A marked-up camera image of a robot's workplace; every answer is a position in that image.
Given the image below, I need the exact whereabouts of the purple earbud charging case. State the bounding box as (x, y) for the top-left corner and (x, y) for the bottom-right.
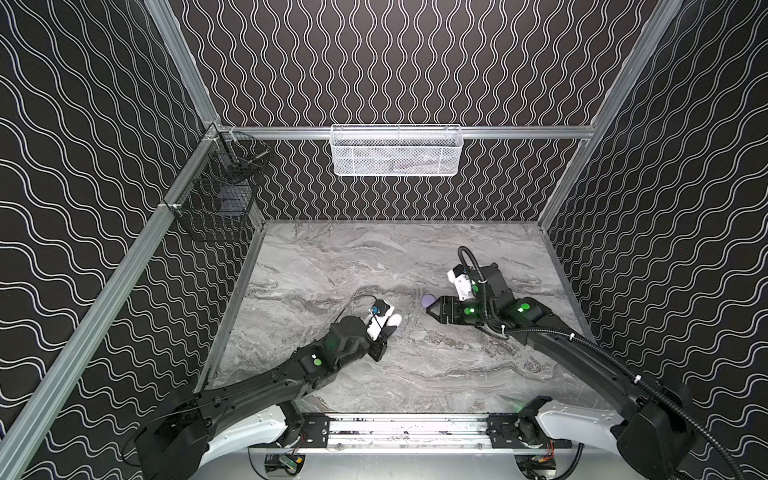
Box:
(421, 294), (437, 308)

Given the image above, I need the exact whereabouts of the white earbud charging case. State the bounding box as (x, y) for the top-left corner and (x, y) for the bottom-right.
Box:
(386, 313), (402, 328)

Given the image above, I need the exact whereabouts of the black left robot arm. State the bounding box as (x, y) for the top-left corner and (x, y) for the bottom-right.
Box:
(134, 314), (402, 479)

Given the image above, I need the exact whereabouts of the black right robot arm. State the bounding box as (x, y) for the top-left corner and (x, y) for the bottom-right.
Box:
(422, 263), (745, 479)

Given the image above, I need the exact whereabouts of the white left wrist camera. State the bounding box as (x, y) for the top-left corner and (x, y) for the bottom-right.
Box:
(366, 299), (394, 341)

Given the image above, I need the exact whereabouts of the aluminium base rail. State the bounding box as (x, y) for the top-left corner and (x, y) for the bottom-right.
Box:
(250, 413), (573, 455)

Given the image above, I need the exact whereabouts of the white wire mesh basket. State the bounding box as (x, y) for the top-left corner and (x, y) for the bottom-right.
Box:
(329, 132), (464, 177)

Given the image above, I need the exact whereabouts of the aluminium frame back bar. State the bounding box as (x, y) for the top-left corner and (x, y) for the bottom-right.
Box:
(223, 125), (596, 141)

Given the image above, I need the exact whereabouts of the black wire basket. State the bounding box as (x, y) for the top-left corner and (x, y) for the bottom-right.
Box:
(170, 129), (272, 244)

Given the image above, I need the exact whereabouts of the aluminium frame post right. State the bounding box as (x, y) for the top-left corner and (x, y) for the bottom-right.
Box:
(538, 0), (683, 231)

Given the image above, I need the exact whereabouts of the aluminium frame post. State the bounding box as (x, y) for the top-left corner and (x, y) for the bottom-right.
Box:
(1, 1), (218, 479)
(538, 0), (683, 231)

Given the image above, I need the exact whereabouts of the aluminium frame post left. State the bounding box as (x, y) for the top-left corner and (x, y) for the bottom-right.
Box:
(1, 1), (218, 479)

